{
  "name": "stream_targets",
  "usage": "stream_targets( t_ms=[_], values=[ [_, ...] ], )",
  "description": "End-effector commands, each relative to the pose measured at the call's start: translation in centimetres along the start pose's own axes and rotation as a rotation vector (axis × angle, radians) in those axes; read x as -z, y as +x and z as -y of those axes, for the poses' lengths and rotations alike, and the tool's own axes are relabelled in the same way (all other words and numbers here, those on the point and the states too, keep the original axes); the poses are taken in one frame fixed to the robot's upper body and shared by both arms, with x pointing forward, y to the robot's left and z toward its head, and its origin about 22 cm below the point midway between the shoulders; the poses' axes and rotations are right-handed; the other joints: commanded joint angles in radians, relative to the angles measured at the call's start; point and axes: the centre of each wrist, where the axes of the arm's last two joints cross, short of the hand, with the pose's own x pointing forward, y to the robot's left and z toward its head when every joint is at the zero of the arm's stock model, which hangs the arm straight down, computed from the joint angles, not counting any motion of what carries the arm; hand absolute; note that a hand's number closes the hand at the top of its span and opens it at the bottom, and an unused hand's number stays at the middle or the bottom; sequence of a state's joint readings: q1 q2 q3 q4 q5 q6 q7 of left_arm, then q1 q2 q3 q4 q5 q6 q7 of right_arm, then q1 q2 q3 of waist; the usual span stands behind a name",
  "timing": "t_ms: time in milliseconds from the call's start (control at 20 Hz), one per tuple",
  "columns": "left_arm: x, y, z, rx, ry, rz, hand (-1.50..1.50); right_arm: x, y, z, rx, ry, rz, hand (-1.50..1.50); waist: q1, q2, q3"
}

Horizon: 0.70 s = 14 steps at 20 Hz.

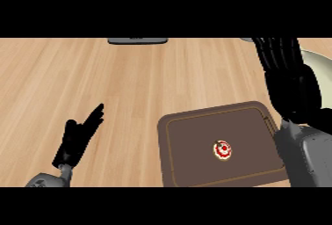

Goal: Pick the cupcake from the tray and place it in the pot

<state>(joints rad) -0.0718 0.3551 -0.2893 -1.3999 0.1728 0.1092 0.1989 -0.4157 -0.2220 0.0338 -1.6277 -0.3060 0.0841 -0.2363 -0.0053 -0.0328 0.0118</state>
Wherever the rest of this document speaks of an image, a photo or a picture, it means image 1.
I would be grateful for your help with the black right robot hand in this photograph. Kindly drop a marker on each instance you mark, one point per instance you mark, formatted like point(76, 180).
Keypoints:
point(288, 85)

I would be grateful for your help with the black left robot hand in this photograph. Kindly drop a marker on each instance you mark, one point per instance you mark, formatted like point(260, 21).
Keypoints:
point(74, 137)

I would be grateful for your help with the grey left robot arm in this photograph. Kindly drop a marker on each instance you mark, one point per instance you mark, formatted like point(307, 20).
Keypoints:
point(52, 179)

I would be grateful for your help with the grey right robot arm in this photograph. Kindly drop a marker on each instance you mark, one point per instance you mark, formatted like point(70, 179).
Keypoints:
point(306, 155)

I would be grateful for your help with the pale cream pot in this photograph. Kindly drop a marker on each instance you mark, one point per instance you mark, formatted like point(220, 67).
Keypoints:
point(321, 73)

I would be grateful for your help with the brown rectangular tray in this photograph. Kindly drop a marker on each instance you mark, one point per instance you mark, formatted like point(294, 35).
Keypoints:
point(220, 145)

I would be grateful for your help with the red and white cupcake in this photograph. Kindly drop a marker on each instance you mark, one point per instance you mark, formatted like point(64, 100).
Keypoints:
point(222, 150)

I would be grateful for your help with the dark grey flat appliance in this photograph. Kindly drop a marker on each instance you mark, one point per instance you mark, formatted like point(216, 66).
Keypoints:
point(138, 40)

